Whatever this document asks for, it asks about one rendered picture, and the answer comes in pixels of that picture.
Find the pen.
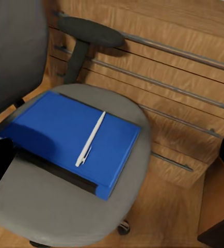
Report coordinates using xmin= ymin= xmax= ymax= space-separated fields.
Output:
xmin=75 ymin=112 xmax=106 ymax=166

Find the swivel chair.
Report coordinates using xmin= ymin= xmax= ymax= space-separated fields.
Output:
xmin=0 ymin=0 xmax=152 ymax=248

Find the folder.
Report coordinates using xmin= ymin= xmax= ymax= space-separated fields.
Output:
xmin=0 ymin=91 xmax=141 ymax=201

